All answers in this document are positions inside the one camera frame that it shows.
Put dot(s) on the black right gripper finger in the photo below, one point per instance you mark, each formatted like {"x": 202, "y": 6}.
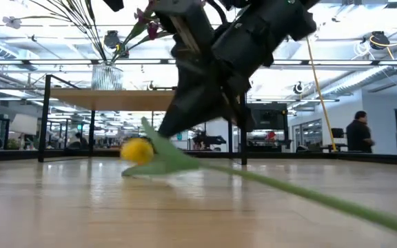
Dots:
{"x": 236, "y": 100}
{"x": 191, "y": 100}

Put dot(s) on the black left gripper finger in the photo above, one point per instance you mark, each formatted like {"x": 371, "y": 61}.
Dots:
{"x": 115, "y": 4}

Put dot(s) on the yellow artificial tulip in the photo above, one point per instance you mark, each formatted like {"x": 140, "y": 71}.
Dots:
{"x": 137, "y": 151}

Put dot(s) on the clear ribbed glass vase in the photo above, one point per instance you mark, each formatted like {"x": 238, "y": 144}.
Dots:
{"x": 107, "y": 79}

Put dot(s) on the grass sprig with white blossoms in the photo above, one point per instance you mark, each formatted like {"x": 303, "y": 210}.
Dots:
{"x": 11, "y": 22}

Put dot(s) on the background black robot arm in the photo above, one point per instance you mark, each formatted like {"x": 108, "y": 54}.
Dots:
{"x": 209, "y": 140}

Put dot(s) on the black monitor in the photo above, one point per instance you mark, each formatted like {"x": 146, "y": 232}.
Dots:
{"x": 271, "y": 117}

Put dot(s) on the person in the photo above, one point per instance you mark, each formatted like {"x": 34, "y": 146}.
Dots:
{"x": 81, "y": 142}
{"x": 358, "y": 134}

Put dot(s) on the white lampshade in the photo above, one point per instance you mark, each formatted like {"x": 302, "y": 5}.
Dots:
{"x": 23, "y": 124}

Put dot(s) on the wooden shelf with black frame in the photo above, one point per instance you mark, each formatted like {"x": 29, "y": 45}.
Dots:
{"x": 115, "y": 100}

